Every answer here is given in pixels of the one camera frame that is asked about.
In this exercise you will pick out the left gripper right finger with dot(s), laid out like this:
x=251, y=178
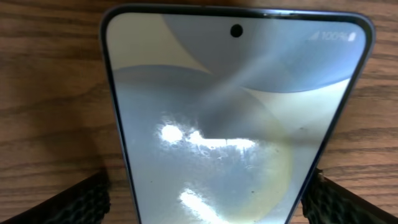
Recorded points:
x=325, y=202

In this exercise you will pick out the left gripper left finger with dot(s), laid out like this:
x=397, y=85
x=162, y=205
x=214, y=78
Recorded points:
x=86, y=202

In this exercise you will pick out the Samsung Galaxy smartphone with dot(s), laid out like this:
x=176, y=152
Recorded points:
x=224, y=112

